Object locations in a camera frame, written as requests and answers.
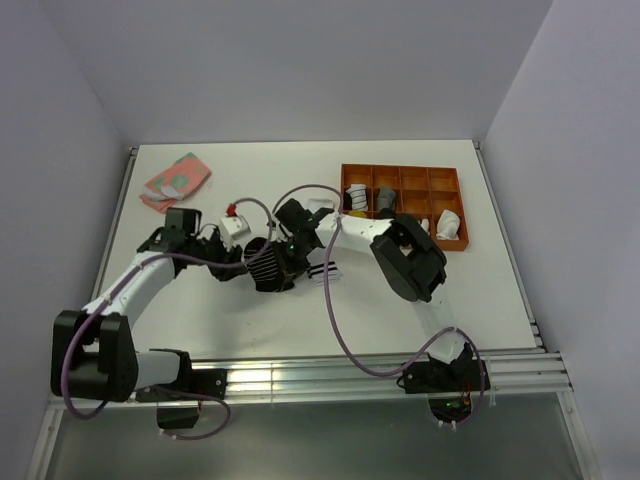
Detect black striped sock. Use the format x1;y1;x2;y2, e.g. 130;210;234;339
243;237;309;293

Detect rolled white striped socks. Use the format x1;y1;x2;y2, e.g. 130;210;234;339
346;183;368;211

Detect purple cable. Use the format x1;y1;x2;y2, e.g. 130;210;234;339
271;183;487;429
60;197;276;441

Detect orange compartment tray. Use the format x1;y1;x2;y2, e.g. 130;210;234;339
340;164;469;251

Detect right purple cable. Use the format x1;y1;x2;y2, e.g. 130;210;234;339
271;183;487;429

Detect white sock with black stripes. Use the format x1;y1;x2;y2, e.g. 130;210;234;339
305;197;344;288

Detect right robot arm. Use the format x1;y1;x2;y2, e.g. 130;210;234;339
275;199;490;395

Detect small white rolled socks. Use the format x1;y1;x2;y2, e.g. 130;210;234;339
420;218;431;234

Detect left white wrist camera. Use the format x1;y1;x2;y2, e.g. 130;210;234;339
218;215;251;244

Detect large white rolled socks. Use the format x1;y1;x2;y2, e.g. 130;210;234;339
436;209;461;241

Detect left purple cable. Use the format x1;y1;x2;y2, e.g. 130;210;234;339
60;197;276;441

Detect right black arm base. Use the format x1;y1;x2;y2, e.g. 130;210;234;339
396;352;491;424

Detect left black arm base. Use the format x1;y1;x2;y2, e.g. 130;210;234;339
135;368;228;433

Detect rolled grey socks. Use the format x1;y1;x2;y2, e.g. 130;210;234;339
376;186;397;211

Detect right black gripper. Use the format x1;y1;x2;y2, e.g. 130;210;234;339
271;237;315;290

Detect pink green patterned socks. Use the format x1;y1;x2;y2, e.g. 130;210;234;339
139;152;211;213

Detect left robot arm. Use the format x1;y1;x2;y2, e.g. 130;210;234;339
50;208;250;402

